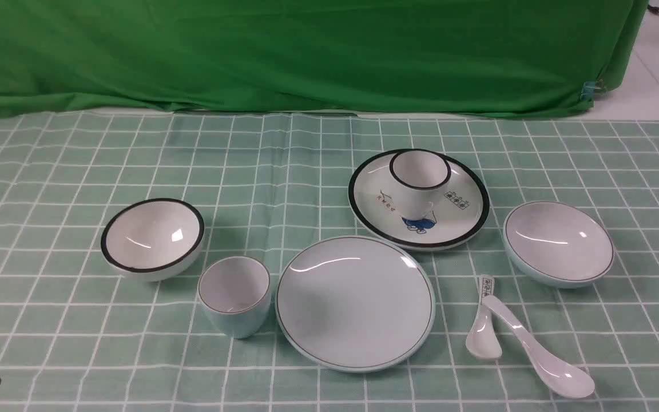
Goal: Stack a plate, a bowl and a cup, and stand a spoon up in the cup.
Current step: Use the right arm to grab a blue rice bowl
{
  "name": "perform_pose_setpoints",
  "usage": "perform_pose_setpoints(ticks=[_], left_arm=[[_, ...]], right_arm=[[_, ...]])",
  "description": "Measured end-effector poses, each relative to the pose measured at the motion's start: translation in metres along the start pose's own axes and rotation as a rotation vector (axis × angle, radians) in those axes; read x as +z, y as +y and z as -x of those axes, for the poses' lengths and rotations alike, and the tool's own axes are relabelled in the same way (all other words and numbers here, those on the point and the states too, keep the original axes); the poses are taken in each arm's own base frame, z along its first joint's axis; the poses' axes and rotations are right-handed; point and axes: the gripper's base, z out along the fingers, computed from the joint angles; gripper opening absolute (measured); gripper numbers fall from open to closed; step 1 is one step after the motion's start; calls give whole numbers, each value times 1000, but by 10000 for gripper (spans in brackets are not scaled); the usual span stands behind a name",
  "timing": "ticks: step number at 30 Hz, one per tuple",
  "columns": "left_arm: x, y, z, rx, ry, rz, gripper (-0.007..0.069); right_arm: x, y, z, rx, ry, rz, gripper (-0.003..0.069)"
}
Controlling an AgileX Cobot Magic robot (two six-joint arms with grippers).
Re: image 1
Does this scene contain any light blue cup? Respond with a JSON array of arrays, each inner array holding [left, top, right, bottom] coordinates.
[[198, 256, 272, 339]]

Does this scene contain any light blue bowl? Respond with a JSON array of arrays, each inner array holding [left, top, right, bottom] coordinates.
[[502, 201, 616, 289]]

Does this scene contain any long white spoon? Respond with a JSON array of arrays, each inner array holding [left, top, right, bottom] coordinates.
[[481, 295, 596, 399]]

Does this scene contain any black rimmed patterned plate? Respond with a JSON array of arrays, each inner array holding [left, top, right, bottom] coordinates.
[[348, 148, 491, 251]]

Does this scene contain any black rimmed white cup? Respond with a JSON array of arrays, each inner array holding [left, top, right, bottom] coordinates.
[[385, 149, 452, 221]]

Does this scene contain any light blue plate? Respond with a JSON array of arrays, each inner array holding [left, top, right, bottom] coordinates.
[[274, 236, 436, 373]]

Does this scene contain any black rimmed white bowl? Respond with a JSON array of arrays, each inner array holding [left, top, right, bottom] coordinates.
[[100, 198, 206, 282]]

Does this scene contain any small patterned white spoon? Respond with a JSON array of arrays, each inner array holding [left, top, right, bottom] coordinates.
[[465, 275, 502, 361]]

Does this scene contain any blue binder clip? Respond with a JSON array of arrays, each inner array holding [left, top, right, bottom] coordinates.
[[579, 81, 597, 102]]

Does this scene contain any green backdrop cloth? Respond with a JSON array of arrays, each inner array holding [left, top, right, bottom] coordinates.
[[0, 1, 648, 119]]

